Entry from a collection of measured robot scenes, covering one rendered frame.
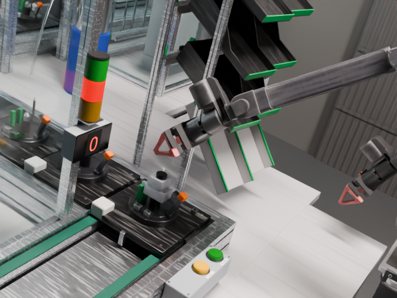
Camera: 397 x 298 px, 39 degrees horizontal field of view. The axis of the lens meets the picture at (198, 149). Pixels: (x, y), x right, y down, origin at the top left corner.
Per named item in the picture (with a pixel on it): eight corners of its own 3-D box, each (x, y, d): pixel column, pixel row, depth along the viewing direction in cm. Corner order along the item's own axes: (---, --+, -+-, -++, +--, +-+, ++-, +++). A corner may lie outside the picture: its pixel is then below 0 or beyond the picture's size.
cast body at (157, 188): (171, 197, 151) (176, 176, 148) (161, 204, 148) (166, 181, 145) (146, 184, 155) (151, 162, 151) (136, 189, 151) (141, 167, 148)
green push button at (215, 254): (224, 259, 146) (225, 253, 145) (216, 266, 143) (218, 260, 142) (211, 251, 147) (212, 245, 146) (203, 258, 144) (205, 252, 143)
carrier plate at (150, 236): (210, 221, 160) (211, 215, 159) (160, 259, 140) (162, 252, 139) (143, 183, 169) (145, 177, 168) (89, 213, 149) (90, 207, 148)
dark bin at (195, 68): (256, 125, 167) (271, 109, 162) (228, 133, 157) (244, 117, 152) (204, 54, 174) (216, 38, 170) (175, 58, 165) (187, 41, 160)
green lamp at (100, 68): (110, 79, 126) (114, 59, 124) (96, 83, 122) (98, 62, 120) (94, 71, 128) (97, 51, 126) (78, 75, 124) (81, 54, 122)
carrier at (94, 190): (139, 181, 169) (147, 145, 163) (84, 211, 150) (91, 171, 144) (80, 146, 178) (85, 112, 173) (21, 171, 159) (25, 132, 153)
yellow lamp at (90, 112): (103, 119, 131) (107, 100, 128) (89, 124, 127) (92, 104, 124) (87, 110, 132) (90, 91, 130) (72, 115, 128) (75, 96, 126)
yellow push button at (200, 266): (210, 271, 140) (212, 265, 139) (202, 279, 137) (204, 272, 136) (197, 263, 142) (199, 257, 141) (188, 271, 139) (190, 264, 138)
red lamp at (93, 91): (107, 99, 128) (110, 80, 126) (92, 104, 124) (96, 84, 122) (90, 91, 130) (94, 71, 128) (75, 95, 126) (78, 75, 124)
